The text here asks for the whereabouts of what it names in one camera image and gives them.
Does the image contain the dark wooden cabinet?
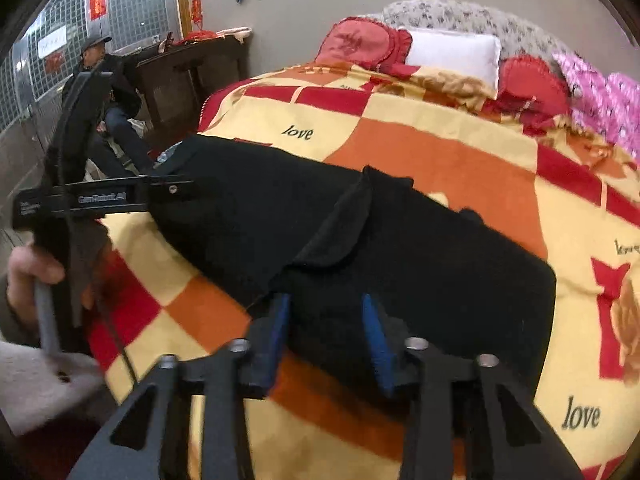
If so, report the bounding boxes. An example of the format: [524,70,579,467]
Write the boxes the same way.
[135,30,251,151]

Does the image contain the small red ruffled heart pillow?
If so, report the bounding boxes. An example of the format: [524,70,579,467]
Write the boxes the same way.
[497,55,571,126]

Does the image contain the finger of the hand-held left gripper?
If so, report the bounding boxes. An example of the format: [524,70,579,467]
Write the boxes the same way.
[145,176,196,202]

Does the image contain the black cable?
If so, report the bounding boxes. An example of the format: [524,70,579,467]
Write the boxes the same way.
[95,297,140,387]

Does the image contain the metal lattice door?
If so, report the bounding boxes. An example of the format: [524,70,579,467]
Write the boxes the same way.
[0,0,181,131]

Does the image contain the pink penguin print blanket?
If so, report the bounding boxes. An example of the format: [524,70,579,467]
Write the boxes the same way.
[552,50,640,161]

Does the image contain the beige cloth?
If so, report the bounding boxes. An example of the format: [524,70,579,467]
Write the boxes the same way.
[217,25,252,43]

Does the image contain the black pants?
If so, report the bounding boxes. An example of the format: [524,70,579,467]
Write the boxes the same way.
[150,135,557,406]

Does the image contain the person's left hand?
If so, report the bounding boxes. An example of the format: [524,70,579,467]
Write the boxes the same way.
[6,242,66,321]

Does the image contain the person's left forearm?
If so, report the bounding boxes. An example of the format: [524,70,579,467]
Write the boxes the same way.
[0,280,116,480]

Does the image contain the white pillow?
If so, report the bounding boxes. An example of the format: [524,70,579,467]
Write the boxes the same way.
[397,27,502,98]

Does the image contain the grey floral pillow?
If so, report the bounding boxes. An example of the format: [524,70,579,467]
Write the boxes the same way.
[382,0,576,68]

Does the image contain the orange red printed blanket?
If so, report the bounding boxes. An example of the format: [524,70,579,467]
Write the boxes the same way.
[82,62,640,480]

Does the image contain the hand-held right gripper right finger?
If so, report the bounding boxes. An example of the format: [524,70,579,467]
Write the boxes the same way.
[361,292,583,480]

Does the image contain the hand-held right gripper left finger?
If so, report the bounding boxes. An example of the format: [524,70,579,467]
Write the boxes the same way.
[67,292,293,480]

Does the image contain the large red ruffled heart pillow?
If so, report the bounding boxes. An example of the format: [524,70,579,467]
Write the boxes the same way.
[316,16,413,72]

